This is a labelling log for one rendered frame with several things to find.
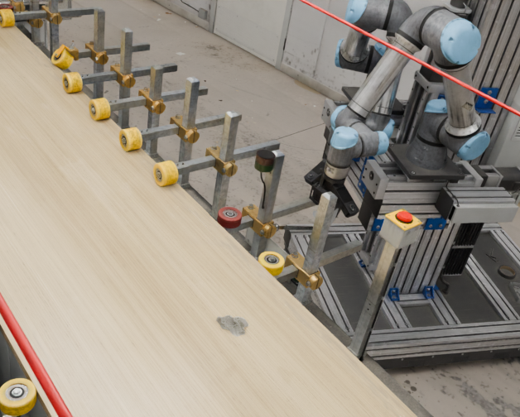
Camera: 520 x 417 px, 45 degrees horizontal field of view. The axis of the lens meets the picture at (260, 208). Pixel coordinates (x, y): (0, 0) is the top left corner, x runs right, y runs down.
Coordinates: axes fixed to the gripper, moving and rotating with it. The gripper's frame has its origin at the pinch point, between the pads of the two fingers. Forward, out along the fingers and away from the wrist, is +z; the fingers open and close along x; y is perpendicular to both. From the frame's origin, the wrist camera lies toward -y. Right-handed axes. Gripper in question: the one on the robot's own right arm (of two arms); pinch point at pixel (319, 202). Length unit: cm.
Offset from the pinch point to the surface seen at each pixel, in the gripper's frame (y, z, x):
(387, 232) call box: -34, -35, -54
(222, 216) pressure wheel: -45.6, -7.9, -0.2
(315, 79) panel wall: 209, 74, 213
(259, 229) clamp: -32.8, -1.8, -5.3
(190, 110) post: -31, -22, 44
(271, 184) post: -32.0, -20.3, -5.7
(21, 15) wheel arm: -46, -13, 173
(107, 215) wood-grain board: -78, -7, 16
